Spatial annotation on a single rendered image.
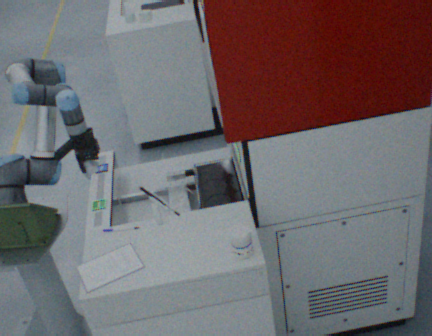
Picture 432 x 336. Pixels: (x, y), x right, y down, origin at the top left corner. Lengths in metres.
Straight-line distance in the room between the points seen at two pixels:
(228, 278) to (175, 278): 0.17
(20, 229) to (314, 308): 1.31
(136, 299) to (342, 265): 0.96
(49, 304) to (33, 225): 0.53
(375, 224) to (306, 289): 0.42
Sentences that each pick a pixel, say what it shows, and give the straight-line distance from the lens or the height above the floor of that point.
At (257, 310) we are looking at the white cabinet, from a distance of 2.01.
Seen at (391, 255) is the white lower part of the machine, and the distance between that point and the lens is 2.51.
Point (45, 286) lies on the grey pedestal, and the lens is 2.67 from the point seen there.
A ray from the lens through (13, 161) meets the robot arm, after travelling 2.47.
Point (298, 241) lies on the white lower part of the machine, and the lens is 2.29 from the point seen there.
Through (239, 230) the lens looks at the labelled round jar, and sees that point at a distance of 1.84.
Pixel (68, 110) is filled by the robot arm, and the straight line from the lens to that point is 2.00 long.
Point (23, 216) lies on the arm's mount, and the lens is 2.33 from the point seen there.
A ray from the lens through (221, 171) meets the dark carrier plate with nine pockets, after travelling 2.39.
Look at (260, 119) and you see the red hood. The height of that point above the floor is 1.30.
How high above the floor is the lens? 2.27
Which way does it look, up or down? 35 degrees down
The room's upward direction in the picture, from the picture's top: 10 degrees counter-clockwise
